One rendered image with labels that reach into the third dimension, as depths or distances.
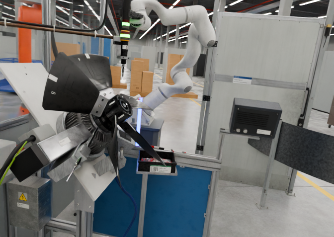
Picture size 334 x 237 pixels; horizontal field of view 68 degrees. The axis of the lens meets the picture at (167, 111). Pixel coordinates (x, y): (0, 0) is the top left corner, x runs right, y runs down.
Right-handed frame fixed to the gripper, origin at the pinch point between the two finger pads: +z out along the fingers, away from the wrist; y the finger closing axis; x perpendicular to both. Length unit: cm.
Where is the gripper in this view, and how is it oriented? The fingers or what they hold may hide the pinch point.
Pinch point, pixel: (125, 13)
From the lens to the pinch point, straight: 122.5
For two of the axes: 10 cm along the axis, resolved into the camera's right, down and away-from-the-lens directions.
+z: -1.8, 2.0, -9.6
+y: -9.8, -1.3, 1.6
